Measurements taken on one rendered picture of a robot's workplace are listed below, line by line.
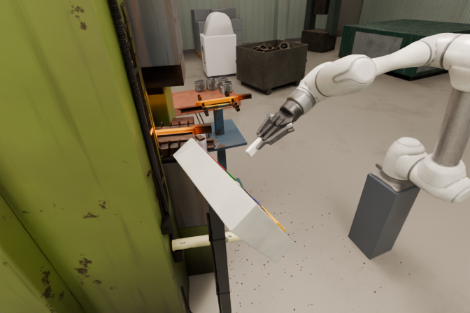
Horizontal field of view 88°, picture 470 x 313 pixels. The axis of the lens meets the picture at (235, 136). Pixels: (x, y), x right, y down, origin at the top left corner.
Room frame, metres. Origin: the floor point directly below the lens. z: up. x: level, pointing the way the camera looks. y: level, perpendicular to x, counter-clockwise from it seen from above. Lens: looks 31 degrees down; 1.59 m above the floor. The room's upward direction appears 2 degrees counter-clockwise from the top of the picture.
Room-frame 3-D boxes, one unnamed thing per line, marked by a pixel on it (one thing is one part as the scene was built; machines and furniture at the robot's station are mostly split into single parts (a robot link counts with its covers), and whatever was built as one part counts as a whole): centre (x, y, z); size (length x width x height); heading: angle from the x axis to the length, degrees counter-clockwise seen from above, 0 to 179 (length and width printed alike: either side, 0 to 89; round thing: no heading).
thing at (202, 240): (0.72, 0.08, 0.62); 0.44 x 0.05 x 0.05; 97
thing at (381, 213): (1.09, -0.94, 0.30); 0.20 x 0.20 x 0.60; 20
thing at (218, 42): (5.44, 0.29, 0.63); 0.73 x 0.58 x 1.26; 108
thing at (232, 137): (1.60, 0.11, 0.67); 0.40 x 0.30 x 0.02; 16
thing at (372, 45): (5.70, -3.99, 0.41); 2.10 x 1.97 x 0.83; 112
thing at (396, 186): (1.11, -0.93, 0.63); 0.22 x 0.18 x 0.06; 20
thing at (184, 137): (1.03, 0.42, 0.96); 0.42 x 0.20 x 0.09; 97
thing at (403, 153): (1.08, -0.94, 0.77); 0.18 x 0.16 x 0.22; 18
